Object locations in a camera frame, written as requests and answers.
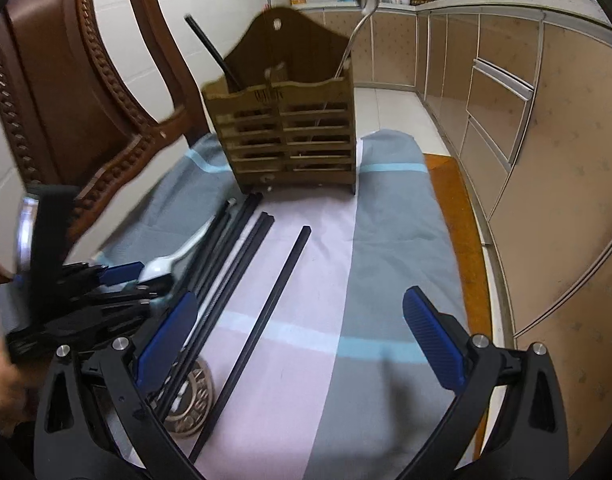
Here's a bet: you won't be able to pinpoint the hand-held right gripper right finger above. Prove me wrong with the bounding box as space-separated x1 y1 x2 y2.
402 286 569 480

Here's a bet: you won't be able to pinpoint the wooden utensil holder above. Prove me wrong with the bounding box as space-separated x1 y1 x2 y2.
201 7 359 196

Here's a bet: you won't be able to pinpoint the carved wooden chair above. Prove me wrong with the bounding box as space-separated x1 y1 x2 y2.
0 0 211 306

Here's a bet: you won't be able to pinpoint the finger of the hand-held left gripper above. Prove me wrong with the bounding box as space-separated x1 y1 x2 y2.
6 276 175 356
60 261 147 291

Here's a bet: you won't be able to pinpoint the white plastic spoon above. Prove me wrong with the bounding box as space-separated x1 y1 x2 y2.
137 216 223 283

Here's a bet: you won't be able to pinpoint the black chopstick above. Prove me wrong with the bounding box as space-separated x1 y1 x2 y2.
163 216 277 413
184 13 244 92
158 212 267 406
188 226 311 463
196 191 264 303
188 194 257 298
178 199 238 286

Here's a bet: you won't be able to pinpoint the person's left hand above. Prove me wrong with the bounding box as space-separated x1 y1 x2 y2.
0 337 36 436

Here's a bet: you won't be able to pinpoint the beige kitchen cabinets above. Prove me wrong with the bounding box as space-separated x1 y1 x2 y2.
298 7 612 461

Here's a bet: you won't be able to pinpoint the striped grey pink cloth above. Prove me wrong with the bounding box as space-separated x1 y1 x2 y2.
0 129 487 480

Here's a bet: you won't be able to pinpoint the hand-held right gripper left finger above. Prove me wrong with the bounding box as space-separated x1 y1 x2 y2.
33 291 207 480

